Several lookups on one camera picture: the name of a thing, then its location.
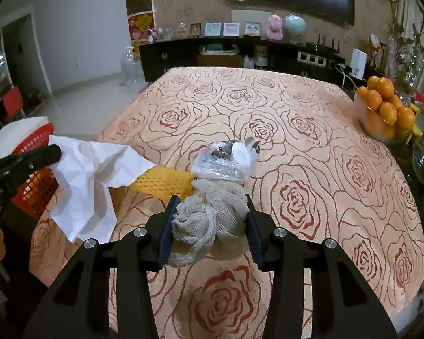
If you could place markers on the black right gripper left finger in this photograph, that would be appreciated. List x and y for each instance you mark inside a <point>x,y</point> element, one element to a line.
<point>76,305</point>

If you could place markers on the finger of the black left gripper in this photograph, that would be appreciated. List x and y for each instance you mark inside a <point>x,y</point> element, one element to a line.
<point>16,169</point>

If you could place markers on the white paper sheet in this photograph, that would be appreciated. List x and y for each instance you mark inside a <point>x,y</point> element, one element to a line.
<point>86,172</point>

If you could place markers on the yellow foam net sleeve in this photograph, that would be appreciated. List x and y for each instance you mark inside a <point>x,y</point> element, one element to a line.
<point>162,183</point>

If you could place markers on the beige mesh net ball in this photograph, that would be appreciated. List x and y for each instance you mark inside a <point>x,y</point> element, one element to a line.
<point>210,222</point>

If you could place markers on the cat print tissue pack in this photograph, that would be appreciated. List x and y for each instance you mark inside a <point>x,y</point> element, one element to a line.
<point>231,160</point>

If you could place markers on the red plastic mesh basket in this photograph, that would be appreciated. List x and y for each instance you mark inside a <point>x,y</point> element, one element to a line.
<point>33,196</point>

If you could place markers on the red chair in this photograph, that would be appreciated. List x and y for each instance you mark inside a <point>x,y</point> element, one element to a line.
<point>13,103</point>

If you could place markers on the rose pattern tablecloth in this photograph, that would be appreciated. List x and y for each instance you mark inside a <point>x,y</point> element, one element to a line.
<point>318,175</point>

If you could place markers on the clear large water bottle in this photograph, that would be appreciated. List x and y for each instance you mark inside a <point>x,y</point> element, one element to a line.
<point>131,67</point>

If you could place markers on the glass bowl of oranges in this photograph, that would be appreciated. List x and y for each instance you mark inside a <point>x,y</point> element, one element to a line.
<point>383,115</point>

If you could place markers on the black tv cabinet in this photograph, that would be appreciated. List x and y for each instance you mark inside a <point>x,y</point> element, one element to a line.
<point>276,56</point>

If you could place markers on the red yellow festive poster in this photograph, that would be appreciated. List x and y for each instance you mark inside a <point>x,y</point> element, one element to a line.
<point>139,24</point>

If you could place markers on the white router box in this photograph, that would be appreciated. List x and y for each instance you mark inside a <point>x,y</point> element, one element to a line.
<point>357,64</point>

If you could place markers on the white power strip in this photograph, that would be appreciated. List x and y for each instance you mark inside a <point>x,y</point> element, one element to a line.
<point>311,59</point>

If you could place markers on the glass vase with flowers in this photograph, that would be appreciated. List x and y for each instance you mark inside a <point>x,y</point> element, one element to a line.
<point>405,63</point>

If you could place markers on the pink plush toy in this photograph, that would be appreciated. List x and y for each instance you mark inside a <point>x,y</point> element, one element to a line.
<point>275,28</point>

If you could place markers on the light blue globe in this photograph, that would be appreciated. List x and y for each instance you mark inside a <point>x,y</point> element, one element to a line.
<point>295,25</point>

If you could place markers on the small dark photo frame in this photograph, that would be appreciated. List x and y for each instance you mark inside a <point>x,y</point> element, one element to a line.
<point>195,30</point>

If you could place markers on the white picture frame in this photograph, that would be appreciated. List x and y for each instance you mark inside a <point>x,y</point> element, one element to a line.
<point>231,29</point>
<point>212,29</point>

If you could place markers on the white board leaning on wall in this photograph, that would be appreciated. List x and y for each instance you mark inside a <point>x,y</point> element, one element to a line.
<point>245,15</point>

